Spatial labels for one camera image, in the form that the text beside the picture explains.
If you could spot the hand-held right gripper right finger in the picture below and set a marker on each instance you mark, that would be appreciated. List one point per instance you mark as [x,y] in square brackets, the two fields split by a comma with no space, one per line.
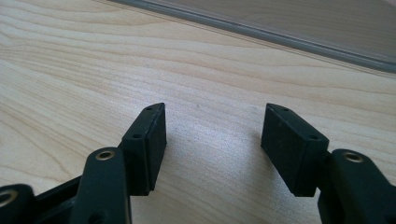
[292,149]

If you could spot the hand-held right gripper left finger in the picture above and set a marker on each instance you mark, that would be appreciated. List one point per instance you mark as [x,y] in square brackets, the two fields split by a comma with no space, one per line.
[144,149]

